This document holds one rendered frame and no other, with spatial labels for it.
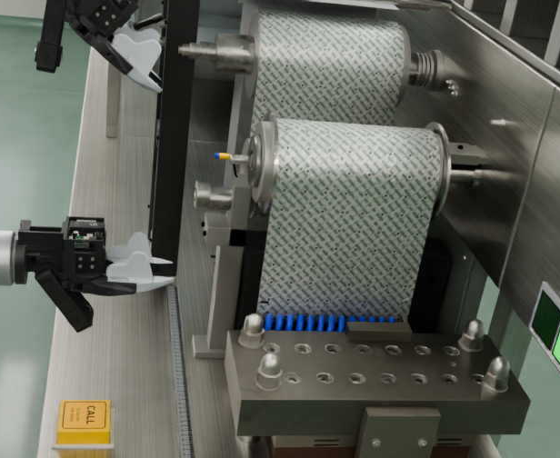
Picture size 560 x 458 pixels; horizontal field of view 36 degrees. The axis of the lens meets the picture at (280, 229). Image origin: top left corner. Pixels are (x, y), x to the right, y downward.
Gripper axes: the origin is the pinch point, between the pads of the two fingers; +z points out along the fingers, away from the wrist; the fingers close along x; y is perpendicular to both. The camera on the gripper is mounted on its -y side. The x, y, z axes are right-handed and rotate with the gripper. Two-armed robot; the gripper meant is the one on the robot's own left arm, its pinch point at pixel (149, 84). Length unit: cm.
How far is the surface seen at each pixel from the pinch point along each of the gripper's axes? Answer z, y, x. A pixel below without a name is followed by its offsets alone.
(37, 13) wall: 33, -135, 548
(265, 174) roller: 18.2, 3.2, -7.7
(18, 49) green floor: 34, -147, 482
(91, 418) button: 22.6, -36.1, -18.8
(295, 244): 29.1, -1.1, -8.3
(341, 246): 34.3, 3.3, -8.3
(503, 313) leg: 76, 11, 7
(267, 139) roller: 15.6, 6.6, -5.3
